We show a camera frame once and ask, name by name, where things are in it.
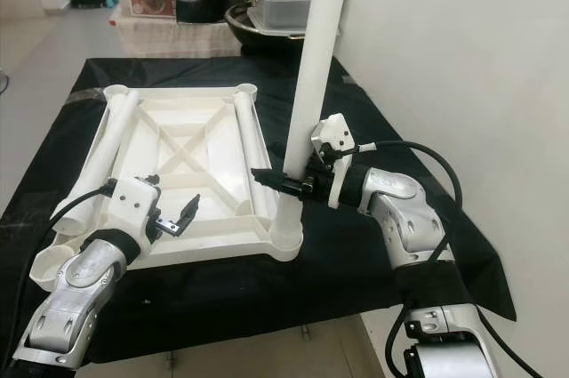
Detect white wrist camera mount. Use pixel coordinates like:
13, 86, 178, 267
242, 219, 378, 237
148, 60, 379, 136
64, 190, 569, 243
311, 113, 357, 210
111, 175, 163, 242

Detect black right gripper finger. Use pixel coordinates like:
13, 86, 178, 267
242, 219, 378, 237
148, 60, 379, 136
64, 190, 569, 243
250, 167, 308, 198

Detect black tablecloth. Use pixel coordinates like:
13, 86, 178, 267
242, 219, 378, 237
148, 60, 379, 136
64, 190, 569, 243
0, 56, 518, 366

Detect clear plastic storage box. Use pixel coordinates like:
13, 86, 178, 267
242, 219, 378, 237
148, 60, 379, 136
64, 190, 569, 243
244, 0, 317, 34

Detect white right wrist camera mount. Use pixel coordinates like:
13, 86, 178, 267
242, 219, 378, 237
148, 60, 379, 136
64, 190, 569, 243
311, 113, 357, 210

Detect black metal wok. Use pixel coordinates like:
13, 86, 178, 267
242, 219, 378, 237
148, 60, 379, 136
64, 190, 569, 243
225, 3, 308, 50

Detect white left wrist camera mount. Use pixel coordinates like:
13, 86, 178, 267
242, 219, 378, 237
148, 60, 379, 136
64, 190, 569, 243
111, 175, 163, 242

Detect cream plastic children table top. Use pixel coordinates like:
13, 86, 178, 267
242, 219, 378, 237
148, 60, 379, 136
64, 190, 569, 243
31, 83, 305, 292

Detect beige patterned cloth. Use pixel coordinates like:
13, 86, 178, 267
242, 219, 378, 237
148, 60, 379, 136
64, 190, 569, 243
111, 15, 236, 59

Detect clear tape strip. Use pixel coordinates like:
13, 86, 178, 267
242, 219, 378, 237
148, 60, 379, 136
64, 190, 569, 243
67, 89, 108, 103

